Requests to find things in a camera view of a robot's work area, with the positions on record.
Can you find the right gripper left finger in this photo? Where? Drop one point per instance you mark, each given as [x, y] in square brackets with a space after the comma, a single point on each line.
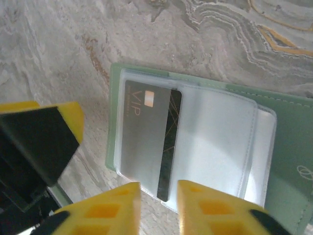
[105, 215]

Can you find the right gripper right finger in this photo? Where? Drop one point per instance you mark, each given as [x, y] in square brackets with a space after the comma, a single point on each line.
[210, 215]

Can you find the black VIP credit card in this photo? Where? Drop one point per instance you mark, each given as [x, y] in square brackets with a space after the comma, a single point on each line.
[174, 117]

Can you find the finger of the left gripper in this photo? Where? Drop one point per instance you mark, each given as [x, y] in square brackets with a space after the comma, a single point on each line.
[36, 139]
[14, 186]

